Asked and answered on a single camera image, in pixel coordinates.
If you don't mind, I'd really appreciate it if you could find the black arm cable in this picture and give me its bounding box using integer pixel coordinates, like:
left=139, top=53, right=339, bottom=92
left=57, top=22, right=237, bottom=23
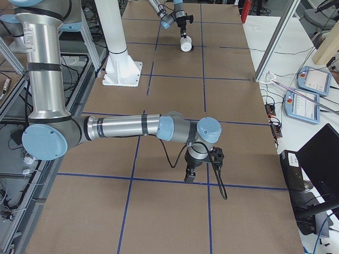
left=158, top=137, right=228, bottom=201

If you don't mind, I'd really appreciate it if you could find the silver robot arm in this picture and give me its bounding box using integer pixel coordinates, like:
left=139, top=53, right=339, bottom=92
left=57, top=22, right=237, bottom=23
left=148, top=0, right=194, bottom=38
left=13, top=1, right=224, bottom=183

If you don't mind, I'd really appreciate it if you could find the teach pendant far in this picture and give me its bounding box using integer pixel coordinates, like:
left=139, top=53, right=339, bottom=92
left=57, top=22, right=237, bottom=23
left=297, top=66, right=332, bottom=96

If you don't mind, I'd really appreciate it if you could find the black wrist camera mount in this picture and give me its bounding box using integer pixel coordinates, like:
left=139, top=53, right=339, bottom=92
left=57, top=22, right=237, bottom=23
left=210, top=147, right=225, bottom=167

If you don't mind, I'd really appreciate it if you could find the black mini computer box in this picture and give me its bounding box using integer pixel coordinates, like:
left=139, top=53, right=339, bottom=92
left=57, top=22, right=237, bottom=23
left=279, top=150, right=314, bottom=192

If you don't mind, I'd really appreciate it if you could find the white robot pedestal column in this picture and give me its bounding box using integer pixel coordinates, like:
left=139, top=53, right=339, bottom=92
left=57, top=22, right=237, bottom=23
left=95, top=0, right=142, bottom=87

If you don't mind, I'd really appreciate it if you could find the red cylinder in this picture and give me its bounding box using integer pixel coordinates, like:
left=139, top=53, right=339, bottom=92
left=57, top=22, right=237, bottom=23
left=240, top=0, right=252, bottom=24

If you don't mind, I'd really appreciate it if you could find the teach pendant near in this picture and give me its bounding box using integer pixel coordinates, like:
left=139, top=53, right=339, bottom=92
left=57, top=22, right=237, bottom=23
left=284, top=90, right=320, bottom=124

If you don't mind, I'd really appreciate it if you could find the aluminium frame post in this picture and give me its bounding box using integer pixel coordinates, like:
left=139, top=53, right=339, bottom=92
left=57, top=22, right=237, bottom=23
left=254, top=0, right=300, bottom=82

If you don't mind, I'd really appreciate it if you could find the teach pendant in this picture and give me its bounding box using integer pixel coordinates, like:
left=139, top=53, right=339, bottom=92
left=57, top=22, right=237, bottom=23
left=297, top=66, right=332, bottom=96
left=284, top=90, right=320, bottom=124

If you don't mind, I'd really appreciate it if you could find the aluminium side frame rail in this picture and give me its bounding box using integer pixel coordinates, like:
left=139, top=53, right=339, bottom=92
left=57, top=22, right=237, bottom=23
left=1, top=7, right=100, bottom=253

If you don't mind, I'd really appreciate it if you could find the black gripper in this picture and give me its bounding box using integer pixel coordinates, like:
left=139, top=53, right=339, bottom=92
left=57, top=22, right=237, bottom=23
left=176, top=15, right=193, bottom=38
left=184, top=147, right=212, bottom=183

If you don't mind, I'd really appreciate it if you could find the white enamel mug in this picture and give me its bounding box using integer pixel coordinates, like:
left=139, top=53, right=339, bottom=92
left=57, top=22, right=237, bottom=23
left=180, top=35, right=194, bottom=52

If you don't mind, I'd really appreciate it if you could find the black monitor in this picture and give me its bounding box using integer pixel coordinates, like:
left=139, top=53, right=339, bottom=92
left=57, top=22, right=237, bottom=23
left=295, top=123, right=338, bottom=220

